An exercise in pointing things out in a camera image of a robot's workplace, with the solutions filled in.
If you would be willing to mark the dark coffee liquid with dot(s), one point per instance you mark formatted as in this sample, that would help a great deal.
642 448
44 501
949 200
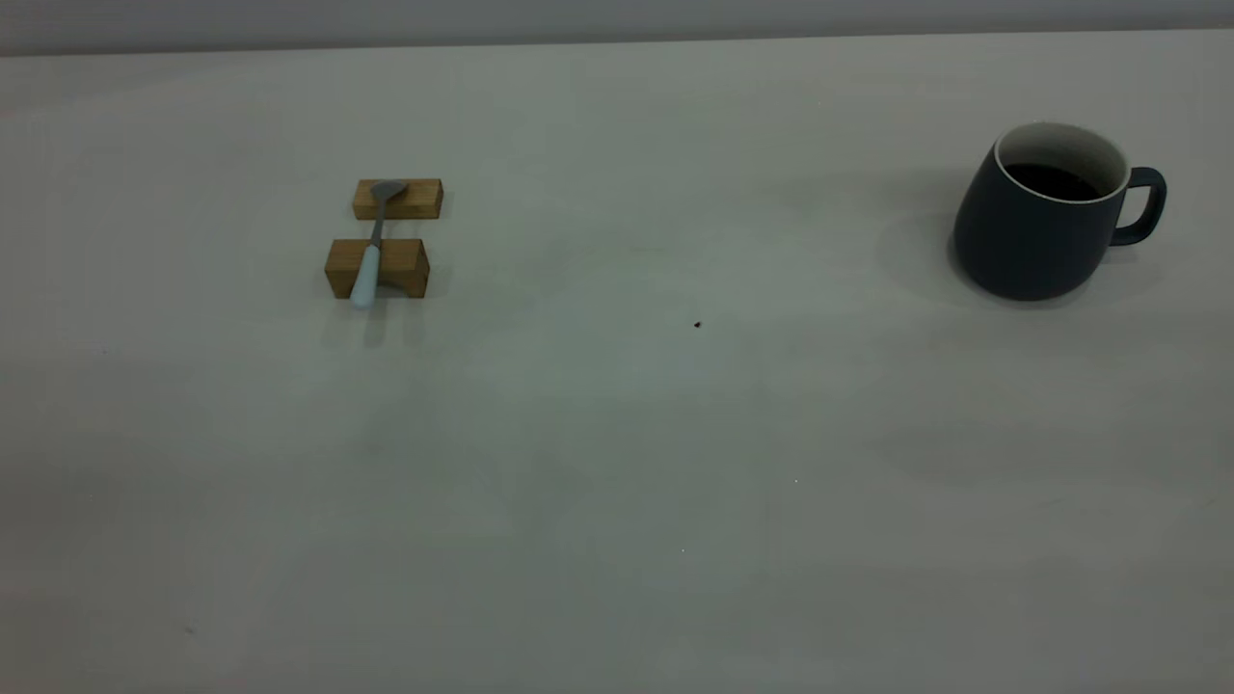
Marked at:
1051 181

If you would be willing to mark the arched wooden block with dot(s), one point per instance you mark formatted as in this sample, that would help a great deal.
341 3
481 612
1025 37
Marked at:
403 265

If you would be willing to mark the dark grey ceramic mug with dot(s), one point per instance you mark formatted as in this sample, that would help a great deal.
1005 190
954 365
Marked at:
1022 246

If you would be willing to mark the rectangular wooden block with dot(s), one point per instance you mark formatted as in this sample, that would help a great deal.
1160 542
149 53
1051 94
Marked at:
422 199

